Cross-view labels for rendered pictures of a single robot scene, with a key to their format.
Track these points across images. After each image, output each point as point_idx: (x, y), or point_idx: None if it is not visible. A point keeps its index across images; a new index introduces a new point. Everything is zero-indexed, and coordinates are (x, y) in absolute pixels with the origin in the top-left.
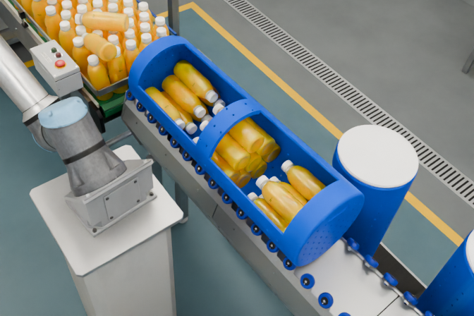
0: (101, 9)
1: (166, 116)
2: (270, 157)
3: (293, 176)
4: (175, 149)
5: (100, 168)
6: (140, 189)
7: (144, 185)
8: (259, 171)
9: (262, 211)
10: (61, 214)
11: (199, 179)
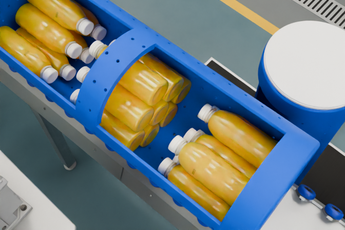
0: None
1: (26, 71)
2: (179, 97)
3: (216, 129)
4: (54, 102)
5: None
6: (2, 215)
7: (6, 207)
8: (168, 117)
9: (185, 186)
10: None
11: (94, 138)
